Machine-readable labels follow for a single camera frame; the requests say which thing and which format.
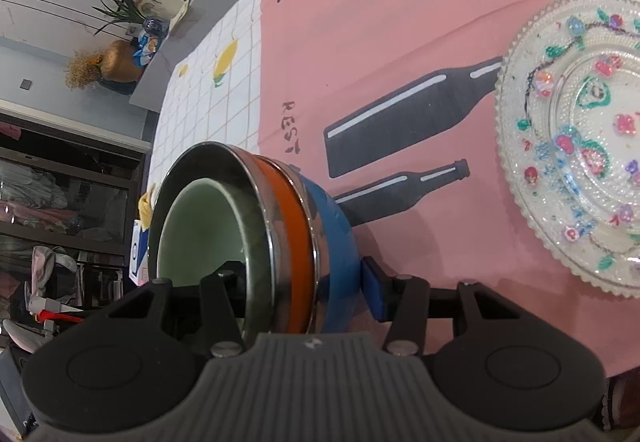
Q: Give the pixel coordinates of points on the blue snack packet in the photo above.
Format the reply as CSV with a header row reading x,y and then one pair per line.
x,y
146,50

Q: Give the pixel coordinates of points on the orange steel bowl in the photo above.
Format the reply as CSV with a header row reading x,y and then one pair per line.
x,y
292,232

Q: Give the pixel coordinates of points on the yellow cloth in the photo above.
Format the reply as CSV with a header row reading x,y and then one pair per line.
x,y
145,212

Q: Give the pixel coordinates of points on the green ceramic bowl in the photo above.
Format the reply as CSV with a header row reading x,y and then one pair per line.
x,y
200,222

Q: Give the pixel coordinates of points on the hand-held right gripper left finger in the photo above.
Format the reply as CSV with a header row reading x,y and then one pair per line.
x,y
225,288

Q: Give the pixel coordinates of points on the blue and white box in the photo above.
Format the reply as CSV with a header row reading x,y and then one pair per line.
x,y
137,252

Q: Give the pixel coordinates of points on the gold vase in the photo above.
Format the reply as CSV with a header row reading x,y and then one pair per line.
x,y
120,64

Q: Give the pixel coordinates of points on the painted white plate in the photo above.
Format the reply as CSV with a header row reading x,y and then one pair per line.
x,y
595,94

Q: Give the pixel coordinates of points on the dried flower bunch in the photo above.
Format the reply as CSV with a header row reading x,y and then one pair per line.
x,y
80,71

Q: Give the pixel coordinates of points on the white picture card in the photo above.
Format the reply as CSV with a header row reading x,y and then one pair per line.
x,y
165,4

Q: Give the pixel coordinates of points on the pink printed placemat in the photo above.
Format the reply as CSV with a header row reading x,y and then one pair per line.
x,y
375,46

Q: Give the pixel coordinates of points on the green potted plant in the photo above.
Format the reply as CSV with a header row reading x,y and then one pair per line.
x,y
125,6

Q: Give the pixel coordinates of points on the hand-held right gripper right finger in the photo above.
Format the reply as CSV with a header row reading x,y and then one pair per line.
x,y
375,289

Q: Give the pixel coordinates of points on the large clear glass plate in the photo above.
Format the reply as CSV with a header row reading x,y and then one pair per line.
x,y
515,171

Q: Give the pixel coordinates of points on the blue steel bowl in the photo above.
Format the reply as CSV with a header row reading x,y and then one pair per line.
x,y
335,242

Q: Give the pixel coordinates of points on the lemon check tablecloth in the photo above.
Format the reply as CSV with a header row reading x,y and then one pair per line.
x,y
240,86

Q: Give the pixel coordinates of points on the grey wall switch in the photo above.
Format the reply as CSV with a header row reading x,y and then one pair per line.
x,y
26,83

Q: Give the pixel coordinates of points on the glass door cabinet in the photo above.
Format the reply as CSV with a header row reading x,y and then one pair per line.
x,y
60,182

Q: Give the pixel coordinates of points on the grey marble tv console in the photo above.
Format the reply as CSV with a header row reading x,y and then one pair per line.
x,y
150,86

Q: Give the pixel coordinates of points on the blue glass vase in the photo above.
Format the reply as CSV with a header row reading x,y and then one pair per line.
x,y
153,27

